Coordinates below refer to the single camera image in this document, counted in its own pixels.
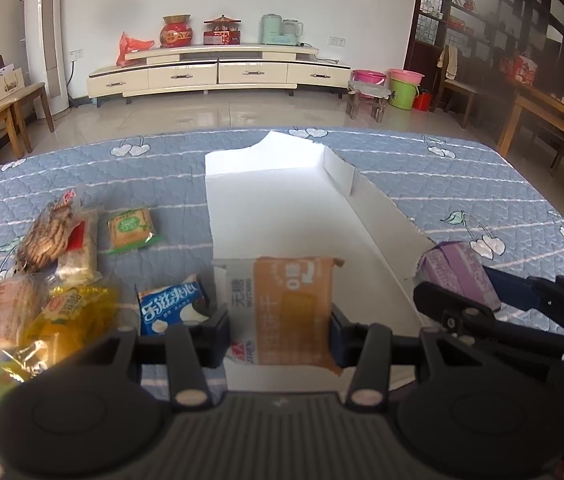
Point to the wooden dining table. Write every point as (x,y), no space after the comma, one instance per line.
(533,101)

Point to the green label square biscuit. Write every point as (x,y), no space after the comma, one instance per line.
(132,229)

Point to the small wooden stool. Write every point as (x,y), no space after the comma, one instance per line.
(376,94)

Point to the blue sandwich cookie pack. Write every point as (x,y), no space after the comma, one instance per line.
(184,303)

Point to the purple snack pack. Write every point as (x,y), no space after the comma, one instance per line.
(455,267)

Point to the red pavilion gift box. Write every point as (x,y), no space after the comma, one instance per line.
(222,31)

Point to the sliced bread clear pack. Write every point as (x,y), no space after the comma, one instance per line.
(21,299)

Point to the dark chair with bag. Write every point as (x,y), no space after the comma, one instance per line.
(23,97)

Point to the white wafer red label pack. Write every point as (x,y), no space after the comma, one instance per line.
(79,263)

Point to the orange sugar-free biscuit pack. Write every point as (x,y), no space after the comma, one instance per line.
(280,310)

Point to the dark chair by shelf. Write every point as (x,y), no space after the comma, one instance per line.
(457,85)

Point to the white paper gift bag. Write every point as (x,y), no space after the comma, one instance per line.
(11,80)

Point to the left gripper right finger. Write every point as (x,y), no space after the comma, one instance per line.
(372,351)

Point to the red round jar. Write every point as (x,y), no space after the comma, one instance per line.
(176,32)

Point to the brown cookies clear bag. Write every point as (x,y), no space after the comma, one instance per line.
(47,238)

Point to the yellow orange jelly pack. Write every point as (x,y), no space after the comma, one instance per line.
(72,318)

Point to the red plastic bag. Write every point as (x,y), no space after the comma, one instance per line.
(128,45)

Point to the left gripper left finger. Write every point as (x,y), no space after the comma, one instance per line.
(184,351)

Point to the pink plastic basin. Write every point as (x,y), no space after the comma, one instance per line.
(369,77)

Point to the cream tv cabinet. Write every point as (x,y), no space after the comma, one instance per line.
(210,68)

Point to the dark wooden display shelf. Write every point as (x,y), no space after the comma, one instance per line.
(488,35)

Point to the blue quilted table cover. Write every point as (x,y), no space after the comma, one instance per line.
(87,418)

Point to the white cardboard tray box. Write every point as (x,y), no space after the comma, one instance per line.
(290,197)

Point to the mint green kitchen appliance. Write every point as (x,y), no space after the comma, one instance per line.
(280,32)

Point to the white standing air conditioner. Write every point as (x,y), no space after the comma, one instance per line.
(44,50)

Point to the green plastic bucket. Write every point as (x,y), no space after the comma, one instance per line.
(404,86)

